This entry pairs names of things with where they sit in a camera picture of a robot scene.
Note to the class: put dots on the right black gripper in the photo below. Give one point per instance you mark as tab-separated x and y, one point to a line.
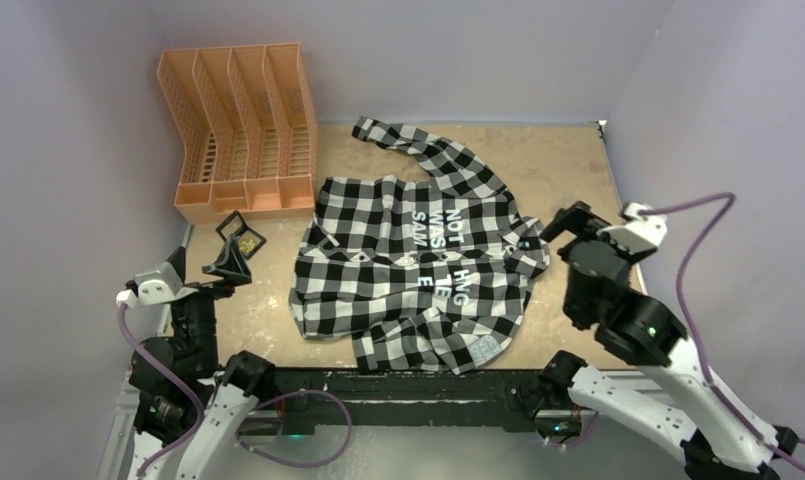
575	219

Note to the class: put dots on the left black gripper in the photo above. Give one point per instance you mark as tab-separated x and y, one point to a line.
230	266

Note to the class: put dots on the gold glitter brooch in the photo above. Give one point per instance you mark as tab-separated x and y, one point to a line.
247	246

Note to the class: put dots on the black white plaid shirt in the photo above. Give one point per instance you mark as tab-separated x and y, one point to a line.
432	275

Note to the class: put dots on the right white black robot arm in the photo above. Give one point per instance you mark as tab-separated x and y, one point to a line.
702	423

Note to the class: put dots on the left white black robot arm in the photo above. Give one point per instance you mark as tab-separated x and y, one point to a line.
190	405

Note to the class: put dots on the orange plastic file organizer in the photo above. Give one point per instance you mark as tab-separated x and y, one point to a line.
247	121

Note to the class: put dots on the small black frame stand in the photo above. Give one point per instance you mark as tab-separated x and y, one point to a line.
234	225

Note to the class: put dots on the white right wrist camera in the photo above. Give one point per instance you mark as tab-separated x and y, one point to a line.
640	231

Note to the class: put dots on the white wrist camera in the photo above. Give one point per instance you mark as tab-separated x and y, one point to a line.
640	231
162	285

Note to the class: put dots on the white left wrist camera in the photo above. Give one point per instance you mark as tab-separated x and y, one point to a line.
162	285

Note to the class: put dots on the black aluminium mounting rail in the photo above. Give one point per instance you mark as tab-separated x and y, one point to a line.
301	399

